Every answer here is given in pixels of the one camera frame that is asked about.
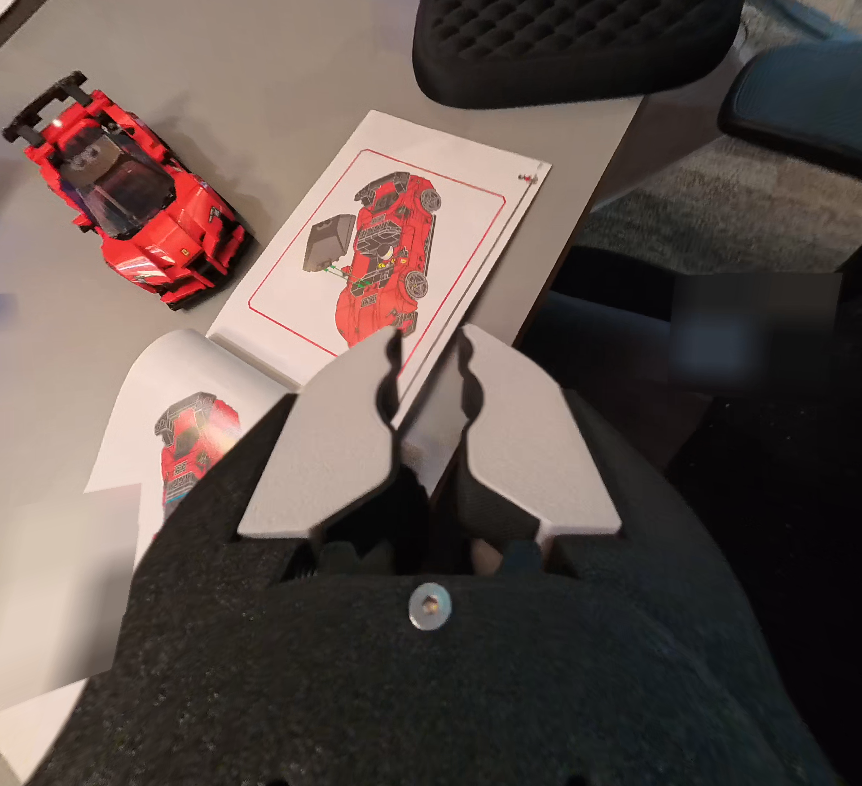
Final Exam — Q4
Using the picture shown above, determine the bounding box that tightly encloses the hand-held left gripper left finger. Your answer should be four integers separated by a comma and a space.
237, 327, 404, 541

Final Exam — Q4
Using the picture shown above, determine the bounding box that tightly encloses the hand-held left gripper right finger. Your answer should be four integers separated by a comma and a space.
458, 323, 623, 541

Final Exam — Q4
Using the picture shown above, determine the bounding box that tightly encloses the person's black clothing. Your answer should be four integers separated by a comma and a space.
522, 246, 862, 786

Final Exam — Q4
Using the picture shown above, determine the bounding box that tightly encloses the black quilted foam cushion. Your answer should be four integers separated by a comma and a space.
412, 0, 755, 111

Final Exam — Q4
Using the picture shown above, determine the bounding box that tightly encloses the red lego car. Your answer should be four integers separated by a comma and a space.
2, 70, 255, 312

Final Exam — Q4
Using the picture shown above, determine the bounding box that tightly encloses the lego instruction booklet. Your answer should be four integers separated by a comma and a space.
0, 109, 553, 786

